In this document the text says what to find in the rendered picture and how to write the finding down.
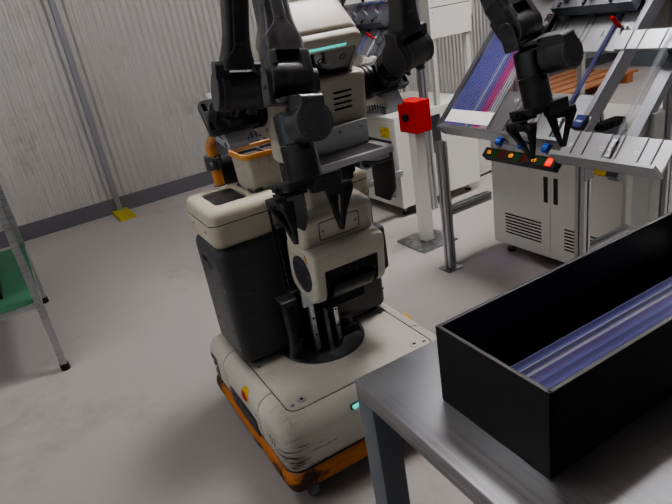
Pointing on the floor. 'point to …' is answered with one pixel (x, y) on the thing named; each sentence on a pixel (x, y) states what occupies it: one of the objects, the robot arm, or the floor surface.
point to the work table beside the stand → (429, 418)
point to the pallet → (563, 83)
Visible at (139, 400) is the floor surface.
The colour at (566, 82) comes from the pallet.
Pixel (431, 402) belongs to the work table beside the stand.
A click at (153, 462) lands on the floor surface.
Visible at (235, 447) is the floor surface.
